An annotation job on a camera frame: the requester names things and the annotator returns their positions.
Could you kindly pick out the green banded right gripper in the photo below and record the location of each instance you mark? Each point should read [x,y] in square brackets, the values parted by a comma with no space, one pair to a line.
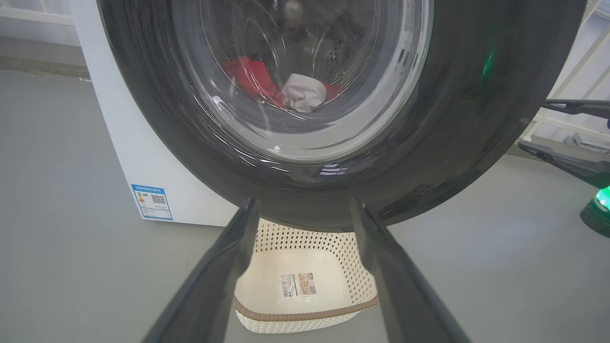
[599,214]

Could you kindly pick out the perforated steel drum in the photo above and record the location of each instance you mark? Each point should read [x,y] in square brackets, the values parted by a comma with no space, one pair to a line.
[343,52]

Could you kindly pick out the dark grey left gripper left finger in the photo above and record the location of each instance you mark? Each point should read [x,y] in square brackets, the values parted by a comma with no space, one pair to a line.
[209,290]

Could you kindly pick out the cream perforated laundry basket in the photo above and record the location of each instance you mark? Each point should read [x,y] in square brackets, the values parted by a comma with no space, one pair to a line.
[267,295]

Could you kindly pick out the black round glass washer door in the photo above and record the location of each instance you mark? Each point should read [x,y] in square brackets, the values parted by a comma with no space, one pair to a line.
[429,166]

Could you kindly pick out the blue energy label sticker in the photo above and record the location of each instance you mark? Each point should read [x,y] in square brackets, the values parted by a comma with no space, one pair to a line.
[151,202]

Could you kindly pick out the white basket label sticker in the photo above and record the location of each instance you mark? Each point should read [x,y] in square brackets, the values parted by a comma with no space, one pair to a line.
[298,285]

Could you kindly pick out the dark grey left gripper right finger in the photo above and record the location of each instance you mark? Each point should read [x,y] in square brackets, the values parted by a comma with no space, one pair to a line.
[405,295]

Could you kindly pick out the red and white garment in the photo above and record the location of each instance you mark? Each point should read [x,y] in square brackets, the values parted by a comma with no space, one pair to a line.
[250,78]

